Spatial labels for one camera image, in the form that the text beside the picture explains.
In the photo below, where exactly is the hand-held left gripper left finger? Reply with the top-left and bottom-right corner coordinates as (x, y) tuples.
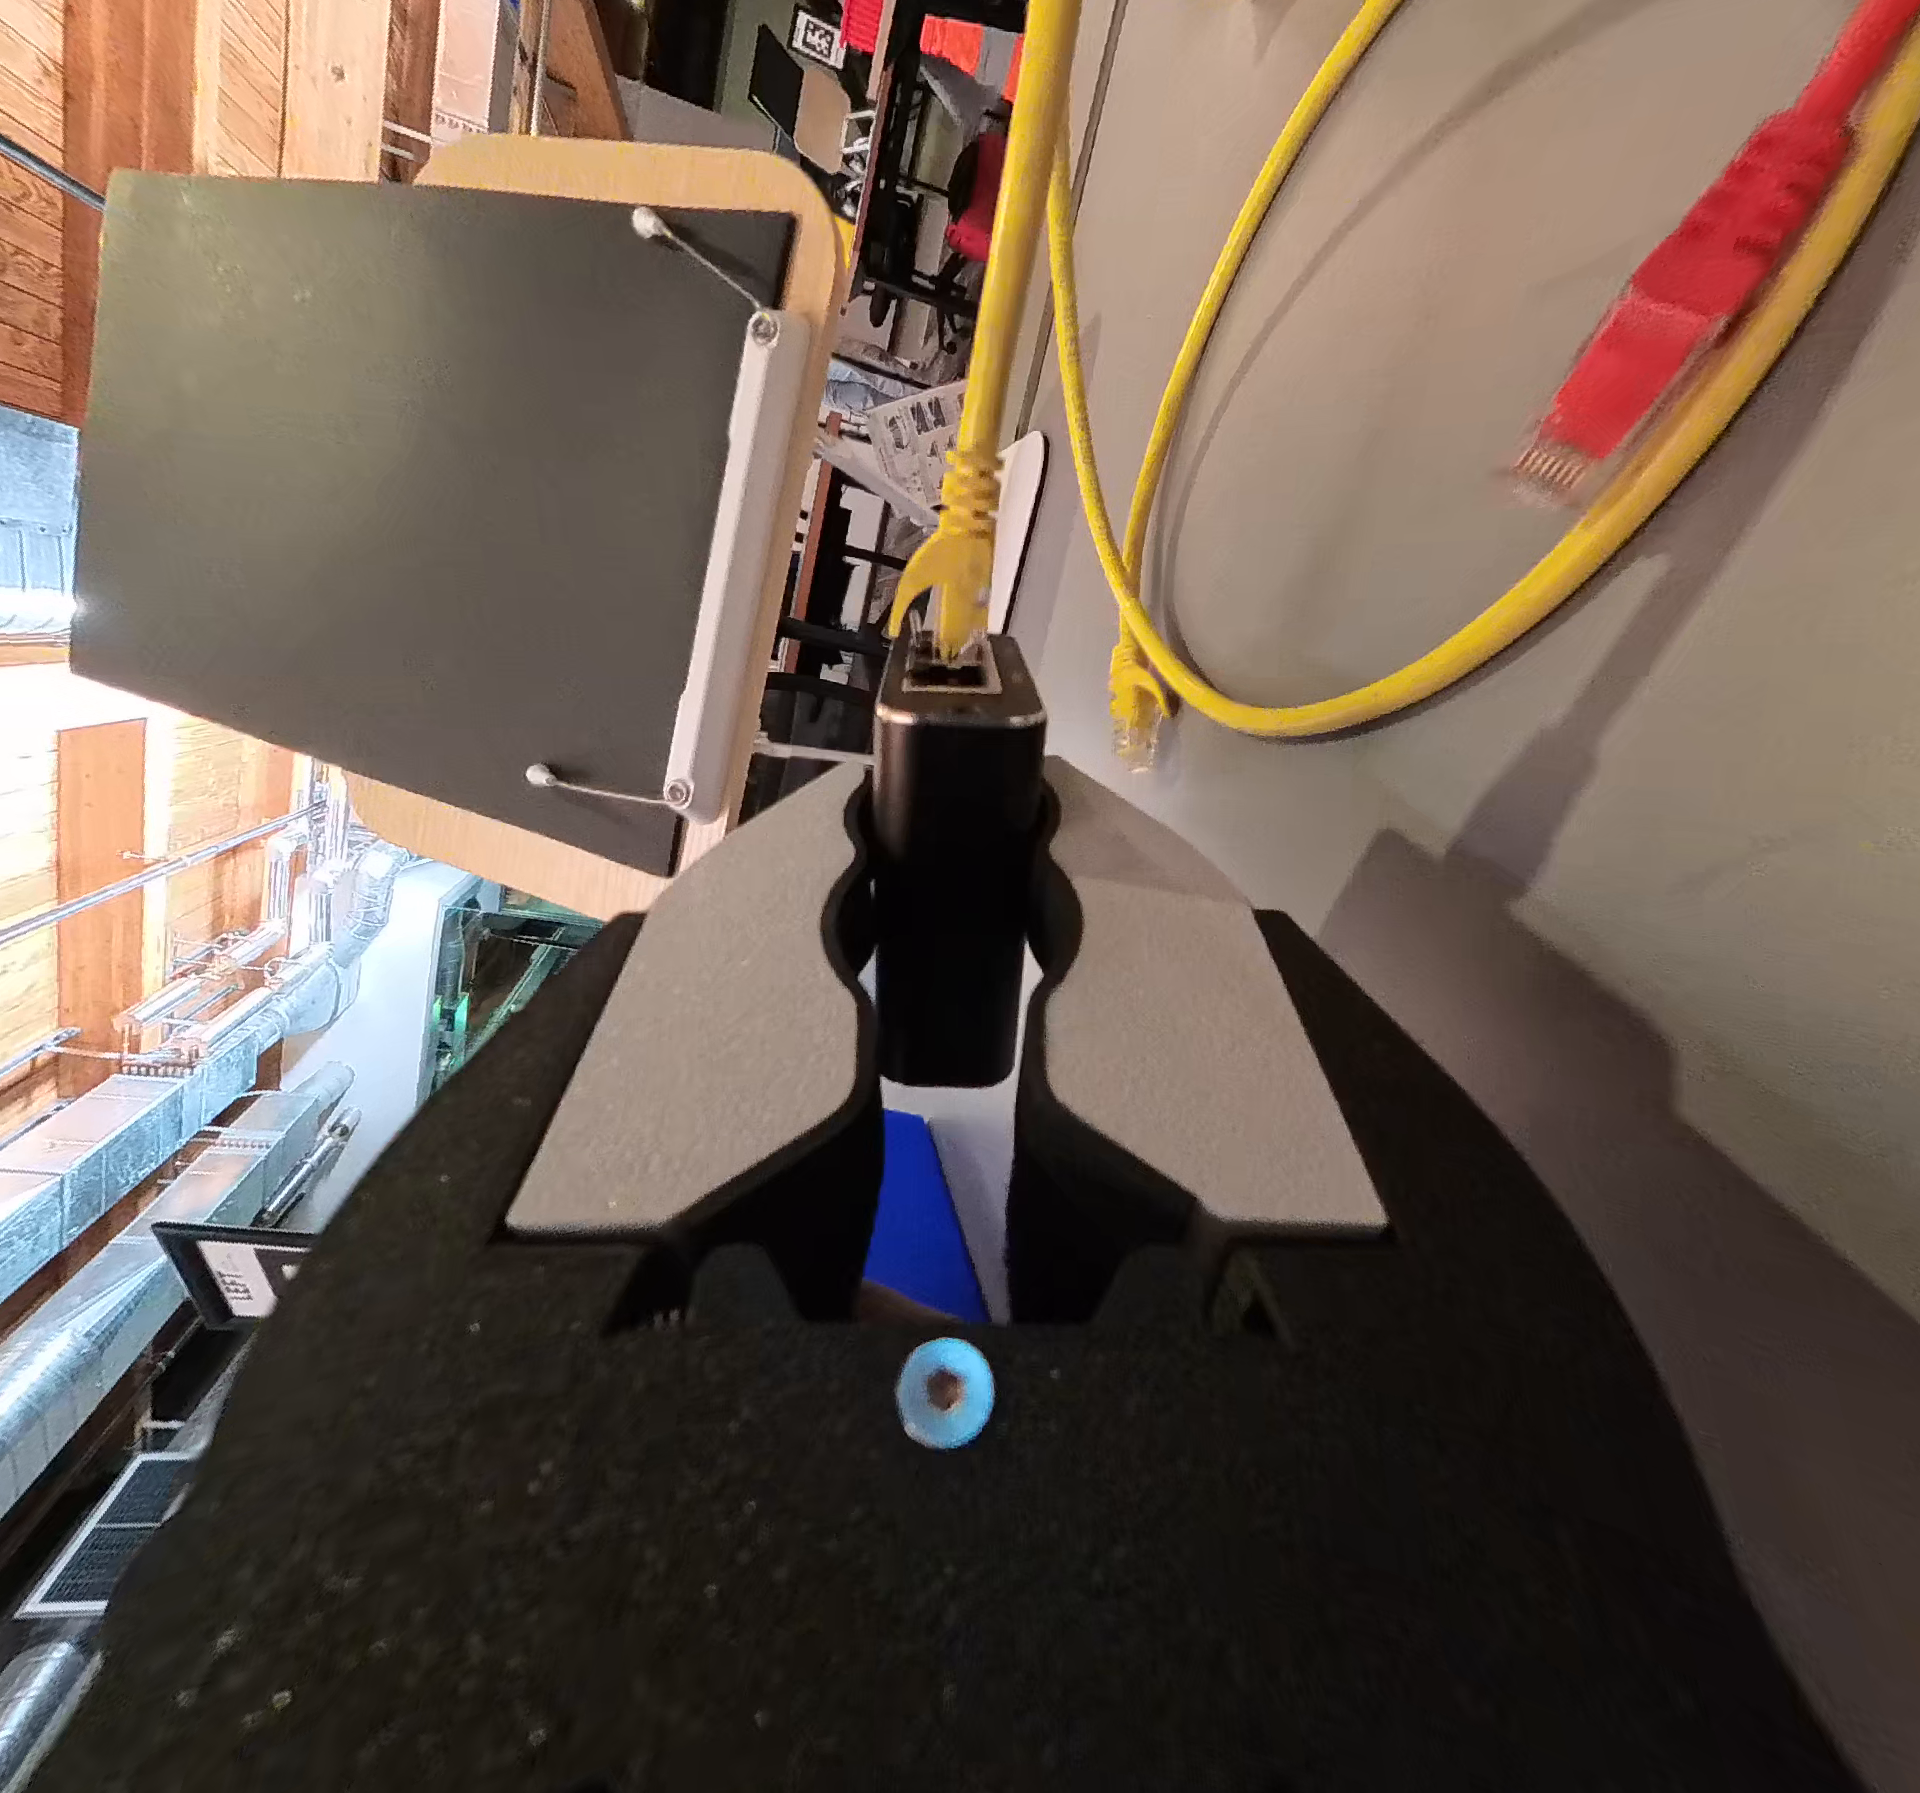
(502, 758), (880, 1325)

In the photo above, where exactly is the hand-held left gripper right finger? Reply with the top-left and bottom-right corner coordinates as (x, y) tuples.
(1014, 754), (1393, 1325)

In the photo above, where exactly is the blue plastic bin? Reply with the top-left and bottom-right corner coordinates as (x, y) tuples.
(875, 1107), (997, 1331)

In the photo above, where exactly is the black ethernet adapter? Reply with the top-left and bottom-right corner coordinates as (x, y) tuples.
(871, 629), (1051, 1092)

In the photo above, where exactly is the yellow ethernet cable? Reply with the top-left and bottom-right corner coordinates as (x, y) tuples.
(886, 0), (1920, 777)

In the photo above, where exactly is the red ethernet cable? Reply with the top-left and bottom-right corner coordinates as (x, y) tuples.
(1497, 0), (1920, 517)

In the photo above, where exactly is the printed paper sheet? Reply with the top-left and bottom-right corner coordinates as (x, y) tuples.
(866, 381), (973, 509)

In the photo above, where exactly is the white vent grille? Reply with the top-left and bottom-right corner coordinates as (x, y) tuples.
(13, 1446), (199, 1626)

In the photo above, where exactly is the red chair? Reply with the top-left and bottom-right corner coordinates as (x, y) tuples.
(942, 134), (1024, 268)

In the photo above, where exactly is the silver ventilation duct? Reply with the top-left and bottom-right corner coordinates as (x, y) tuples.
(0, 1059), (362, 1316)
(0, 1230), (203, 1517)

